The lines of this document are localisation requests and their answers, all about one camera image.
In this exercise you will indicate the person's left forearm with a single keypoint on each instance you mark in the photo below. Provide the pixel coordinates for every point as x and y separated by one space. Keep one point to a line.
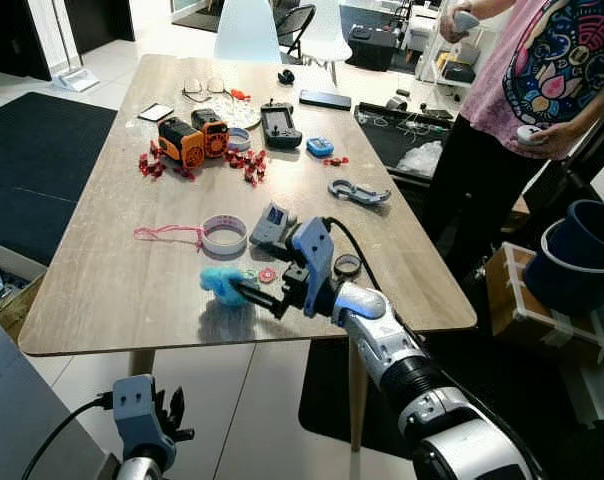
600 105

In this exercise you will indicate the black crate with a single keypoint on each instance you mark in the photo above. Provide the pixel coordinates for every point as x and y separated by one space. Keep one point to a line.
377 135

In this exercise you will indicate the navy round bucket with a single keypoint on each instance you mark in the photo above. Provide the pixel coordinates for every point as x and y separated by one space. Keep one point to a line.
572 285

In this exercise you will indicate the orange and black device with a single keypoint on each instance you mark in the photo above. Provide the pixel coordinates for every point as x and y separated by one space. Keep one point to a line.
180 145
214 132

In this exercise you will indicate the black cylinder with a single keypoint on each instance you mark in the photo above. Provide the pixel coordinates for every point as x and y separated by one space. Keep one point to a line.
397 102

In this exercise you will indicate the person's right hand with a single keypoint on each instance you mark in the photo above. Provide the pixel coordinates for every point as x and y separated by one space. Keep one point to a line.
454 32

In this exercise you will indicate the person's left hand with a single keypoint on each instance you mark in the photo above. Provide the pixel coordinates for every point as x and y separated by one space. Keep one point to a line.
557 142

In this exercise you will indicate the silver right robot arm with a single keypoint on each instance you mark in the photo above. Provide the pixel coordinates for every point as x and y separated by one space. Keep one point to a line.
382 340

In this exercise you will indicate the white round plate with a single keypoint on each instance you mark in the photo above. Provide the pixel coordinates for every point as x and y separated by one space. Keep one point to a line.
244 115

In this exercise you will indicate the white hand controller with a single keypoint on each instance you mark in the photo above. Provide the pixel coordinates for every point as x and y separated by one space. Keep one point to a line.
527 134
467 18

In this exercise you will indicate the white plastic chair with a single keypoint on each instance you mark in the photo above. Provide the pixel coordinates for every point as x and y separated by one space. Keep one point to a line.
327 30
247 30

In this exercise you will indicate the heap of red parts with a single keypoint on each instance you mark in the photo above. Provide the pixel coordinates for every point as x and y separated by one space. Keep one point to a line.
250 168
152 163

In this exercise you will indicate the black handheld controller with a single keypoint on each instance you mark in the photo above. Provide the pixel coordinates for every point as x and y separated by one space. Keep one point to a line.
280 128

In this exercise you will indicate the white dustpan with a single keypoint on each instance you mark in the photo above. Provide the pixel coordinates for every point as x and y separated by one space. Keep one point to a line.
77 80

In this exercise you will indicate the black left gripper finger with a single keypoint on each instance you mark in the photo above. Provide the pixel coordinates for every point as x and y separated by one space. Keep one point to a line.
173 405
186 436

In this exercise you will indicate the grey boxy device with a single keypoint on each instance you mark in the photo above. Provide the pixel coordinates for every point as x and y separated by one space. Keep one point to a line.
270 228

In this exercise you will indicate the large white tape roll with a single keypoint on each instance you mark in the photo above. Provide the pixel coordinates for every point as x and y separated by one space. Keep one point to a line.
210 240

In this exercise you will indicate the small blue device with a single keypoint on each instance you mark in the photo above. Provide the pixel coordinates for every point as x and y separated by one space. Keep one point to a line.
320 148

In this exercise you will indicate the clear plastic bag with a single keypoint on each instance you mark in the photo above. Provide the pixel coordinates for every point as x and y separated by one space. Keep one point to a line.
420 160

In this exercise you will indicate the small white tape roll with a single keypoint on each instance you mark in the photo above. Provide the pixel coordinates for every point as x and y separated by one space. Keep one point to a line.
232 140

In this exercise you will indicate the person in pink shirt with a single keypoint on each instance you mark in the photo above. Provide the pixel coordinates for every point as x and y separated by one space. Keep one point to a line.
572 60

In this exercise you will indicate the black smartphone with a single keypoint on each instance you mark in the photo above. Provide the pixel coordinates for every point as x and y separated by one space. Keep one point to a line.
325 100

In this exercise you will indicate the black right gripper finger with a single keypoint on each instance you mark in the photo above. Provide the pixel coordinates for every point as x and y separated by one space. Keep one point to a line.
262 299
267 288

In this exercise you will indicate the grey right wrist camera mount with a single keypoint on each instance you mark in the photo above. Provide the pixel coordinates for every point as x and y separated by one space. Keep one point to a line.
315 250

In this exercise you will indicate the black floor rug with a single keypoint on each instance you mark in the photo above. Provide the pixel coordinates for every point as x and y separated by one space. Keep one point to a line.
37 170
322 400

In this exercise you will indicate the box of grey parts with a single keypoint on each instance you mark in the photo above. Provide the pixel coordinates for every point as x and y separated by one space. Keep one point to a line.
2 290

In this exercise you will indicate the person's right forearm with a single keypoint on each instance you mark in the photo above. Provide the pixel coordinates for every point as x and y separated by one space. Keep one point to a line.
494 10

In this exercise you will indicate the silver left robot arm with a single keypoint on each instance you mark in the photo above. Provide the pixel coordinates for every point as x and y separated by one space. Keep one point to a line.
137 470

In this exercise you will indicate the white-edged small phone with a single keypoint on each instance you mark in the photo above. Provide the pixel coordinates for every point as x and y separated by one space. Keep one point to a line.
155 112

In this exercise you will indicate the small orange tool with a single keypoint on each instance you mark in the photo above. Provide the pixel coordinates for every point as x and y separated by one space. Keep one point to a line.
240 95

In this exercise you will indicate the black office chair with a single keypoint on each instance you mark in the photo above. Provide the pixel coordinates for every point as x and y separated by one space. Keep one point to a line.
297 25

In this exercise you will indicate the grey flat panel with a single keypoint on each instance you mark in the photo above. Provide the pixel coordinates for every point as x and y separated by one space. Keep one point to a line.
27 410

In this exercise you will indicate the small red part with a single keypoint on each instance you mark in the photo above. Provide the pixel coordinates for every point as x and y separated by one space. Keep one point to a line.
335 160

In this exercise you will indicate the wooden table leg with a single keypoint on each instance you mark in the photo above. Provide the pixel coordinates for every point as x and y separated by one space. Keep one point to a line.
142 362

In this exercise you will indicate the grey-blue clamp tool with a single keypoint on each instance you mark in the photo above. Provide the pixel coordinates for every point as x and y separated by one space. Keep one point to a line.
367 195

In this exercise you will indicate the eyeglasses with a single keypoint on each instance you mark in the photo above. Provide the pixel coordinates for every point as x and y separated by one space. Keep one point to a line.
194 90

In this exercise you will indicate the small black object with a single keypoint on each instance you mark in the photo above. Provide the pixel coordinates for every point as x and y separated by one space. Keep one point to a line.
286 77

